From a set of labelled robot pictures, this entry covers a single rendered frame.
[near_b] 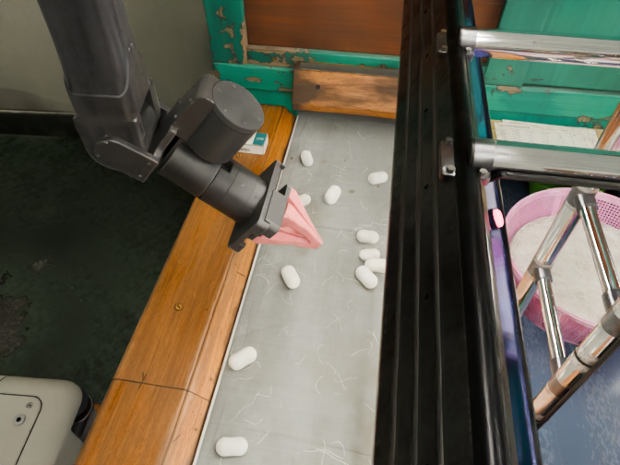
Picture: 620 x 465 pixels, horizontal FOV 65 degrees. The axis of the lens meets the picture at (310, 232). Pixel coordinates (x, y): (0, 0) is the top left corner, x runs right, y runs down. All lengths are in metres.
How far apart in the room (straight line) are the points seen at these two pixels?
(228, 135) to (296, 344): 0.30
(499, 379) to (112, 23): 0.37
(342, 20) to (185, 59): 1.15
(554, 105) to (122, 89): 0.75
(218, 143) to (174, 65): 1.54
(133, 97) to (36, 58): 1.77
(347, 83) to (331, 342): 0.46
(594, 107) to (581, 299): 0.37
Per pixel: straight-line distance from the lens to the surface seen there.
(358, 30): 0.90
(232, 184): 0.52
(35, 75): 2.28
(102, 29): 0.44
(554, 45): 0.45
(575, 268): 0.82
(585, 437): 0.75
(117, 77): 0.45
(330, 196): 0.78
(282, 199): 0.53
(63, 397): 1.24
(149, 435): 0.59
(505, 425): 0.22
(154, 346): 0.64
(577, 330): 0.75
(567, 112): 1.00
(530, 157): 0.32
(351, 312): 0.67
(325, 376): 0.62
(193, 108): 0.47
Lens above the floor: 1.30
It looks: 48 degrees down
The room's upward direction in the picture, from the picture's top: straight up
